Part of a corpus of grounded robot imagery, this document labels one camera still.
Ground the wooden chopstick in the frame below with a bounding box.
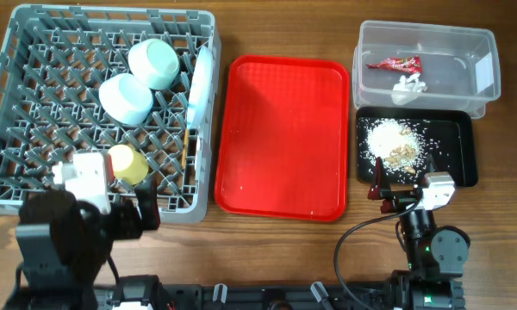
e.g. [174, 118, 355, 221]
[181, 128, 190, 170]

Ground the black plastic tray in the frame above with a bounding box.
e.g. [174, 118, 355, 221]
[356, 107, 478, 187]

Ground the white plastic fork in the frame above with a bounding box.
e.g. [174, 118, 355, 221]
[195, 128, 202, 183]

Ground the clear plastic bin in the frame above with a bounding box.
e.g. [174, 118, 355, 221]
[352, 20, 501, 119]

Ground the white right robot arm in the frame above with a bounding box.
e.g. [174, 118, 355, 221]
[368, 158, 470, 310]

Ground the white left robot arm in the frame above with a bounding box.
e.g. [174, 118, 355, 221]
[4, 181, 160, 309]

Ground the small light blue bowl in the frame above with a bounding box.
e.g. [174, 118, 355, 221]
[98, 73, 153, 125]

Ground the white tissue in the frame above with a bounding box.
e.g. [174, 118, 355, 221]
[391, 73, 427, 106]

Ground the red snack wrapper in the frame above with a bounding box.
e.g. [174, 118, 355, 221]
[366, 55, 423, 74]

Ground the rice food waste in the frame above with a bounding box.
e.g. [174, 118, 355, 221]
[358, 117, 439, 181]

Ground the yellow plastic cup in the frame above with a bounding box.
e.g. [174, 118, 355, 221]
[108, 145, 149, 185]

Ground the red plastic tray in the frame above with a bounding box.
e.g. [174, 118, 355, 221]
[215, 55, 350, 222]

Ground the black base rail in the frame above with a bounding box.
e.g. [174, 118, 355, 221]
[94, 274, 466, 310]

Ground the large light blue plate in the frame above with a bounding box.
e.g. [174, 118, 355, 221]
[186, 47, 214, 129]

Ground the green bowl with food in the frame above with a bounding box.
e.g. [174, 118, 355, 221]
[128, 39, 180, 90]

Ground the grey plastic dishwasher rack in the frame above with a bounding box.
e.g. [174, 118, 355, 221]
[0, 4, 221, 223]

